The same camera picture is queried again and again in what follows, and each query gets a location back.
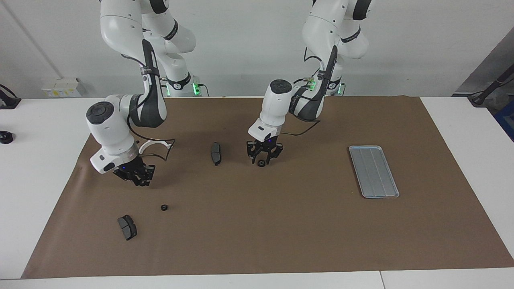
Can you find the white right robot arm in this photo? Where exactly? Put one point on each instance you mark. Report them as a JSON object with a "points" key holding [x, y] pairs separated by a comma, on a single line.
{"points": [[108, 128]]}

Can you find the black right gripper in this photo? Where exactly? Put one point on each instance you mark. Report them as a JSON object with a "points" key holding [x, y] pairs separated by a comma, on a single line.
{"points": [[132, 166]]}

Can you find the black stand pole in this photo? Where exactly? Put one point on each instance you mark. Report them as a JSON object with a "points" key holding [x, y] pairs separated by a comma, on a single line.
{"points": [[478, 98]]}

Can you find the long dark brake pad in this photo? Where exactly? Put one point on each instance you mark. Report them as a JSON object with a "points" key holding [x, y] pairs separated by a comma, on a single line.
{"points": [[216, 153]]}

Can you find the small black round object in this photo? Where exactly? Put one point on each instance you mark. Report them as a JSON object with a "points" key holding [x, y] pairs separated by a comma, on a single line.
{"points": [[5, 137]]}

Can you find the white wall socket box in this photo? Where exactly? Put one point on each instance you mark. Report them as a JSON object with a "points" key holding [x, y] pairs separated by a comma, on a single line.
{"points": [[64, 87]]}

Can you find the blue crate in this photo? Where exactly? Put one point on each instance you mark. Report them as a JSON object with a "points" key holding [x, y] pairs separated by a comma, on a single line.
{"points": [[506, 120]]}

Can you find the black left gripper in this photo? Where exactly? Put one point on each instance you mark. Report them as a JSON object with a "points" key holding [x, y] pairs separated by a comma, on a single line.
{"points": [[265, 145]]}

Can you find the brown paper table mat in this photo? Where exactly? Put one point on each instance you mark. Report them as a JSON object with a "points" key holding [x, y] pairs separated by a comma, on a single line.
{"points": [[281, 224]]}

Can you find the silver ribbed metal tray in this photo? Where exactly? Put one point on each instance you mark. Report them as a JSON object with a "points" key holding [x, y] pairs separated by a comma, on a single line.
{"points": [[373, 172]]}

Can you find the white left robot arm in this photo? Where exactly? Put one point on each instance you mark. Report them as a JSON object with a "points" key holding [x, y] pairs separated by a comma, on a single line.
{"points": [[277, 108]]}

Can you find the white semicircular plastic clamp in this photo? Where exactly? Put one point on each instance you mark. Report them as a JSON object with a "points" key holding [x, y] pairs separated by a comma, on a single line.
{"points": [[154, 141]]}

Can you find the short dark brake pad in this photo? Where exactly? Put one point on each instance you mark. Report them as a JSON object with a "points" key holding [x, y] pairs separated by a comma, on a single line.
{"points": [[127, 228]]}

